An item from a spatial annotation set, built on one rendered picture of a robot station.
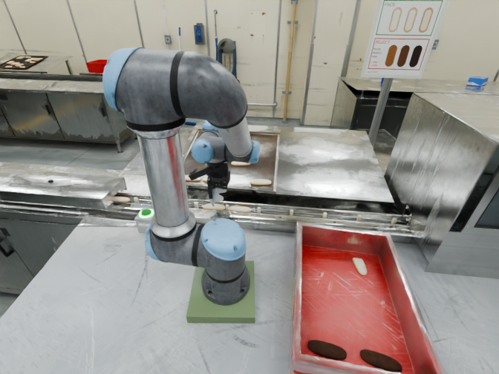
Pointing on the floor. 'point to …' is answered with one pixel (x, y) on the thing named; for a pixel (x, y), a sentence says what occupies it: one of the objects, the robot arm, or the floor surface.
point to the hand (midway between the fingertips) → (213, 200)
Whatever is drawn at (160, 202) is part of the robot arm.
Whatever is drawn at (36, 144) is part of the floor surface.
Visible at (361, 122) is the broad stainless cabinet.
